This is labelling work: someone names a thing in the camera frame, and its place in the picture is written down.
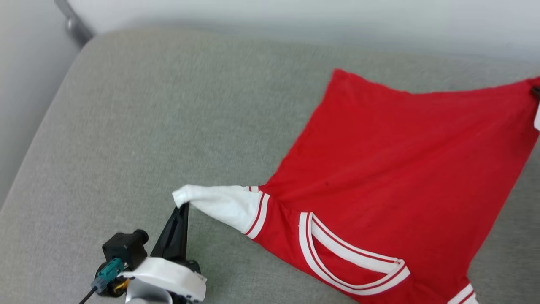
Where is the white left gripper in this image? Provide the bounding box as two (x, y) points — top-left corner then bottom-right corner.
(96, 203), (208, 304)

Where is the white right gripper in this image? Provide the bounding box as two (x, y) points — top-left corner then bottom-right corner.
(531, 86), (540, 132)

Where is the red and white shirt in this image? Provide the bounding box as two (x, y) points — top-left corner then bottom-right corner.
(172, 69), (540, 304)

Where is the grey metal pipe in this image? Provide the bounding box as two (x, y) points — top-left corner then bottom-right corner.
(54, 0), (95, 48)

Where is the teal cable connector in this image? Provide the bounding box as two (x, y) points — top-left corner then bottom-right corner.
(92, 258), (125, 293)

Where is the thin black camera cable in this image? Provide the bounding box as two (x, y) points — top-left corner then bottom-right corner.
(78, 287), (100, 304)

